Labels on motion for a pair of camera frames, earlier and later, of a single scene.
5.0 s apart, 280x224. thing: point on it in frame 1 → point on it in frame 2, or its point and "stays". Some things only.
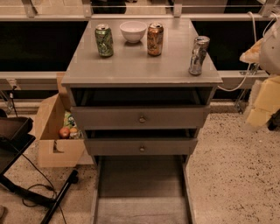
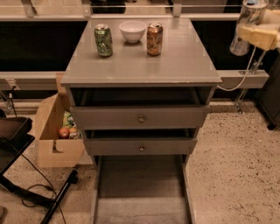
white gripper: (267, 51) → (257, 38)
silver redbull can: (200, 46) → (251, 13)
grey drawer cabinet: (133, 104) stays
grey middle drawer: (141, 142) stays
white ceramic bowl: (132, 31) stays
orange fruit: (73, 129) stays
